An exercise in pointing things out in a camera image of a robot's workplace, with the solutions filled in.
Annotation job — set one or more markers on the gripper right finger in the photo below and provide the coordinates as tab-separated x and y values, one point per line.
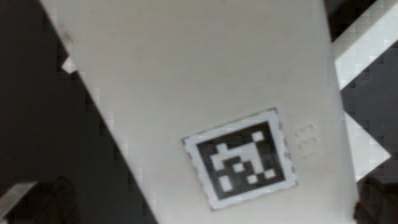
378	205

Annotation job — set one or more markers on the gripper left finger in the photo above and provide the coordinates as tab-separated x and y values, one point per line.
40	203

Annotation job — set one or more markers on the small white cabinet block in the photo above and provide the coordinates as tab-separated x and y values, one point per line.
211	74

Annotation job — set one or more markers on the white cabinet body box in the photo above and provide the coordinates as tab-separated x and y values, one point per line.
369	152

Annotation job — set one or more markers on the white L-shaped fence wall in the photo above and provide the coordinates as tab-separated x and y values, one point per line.
365	40

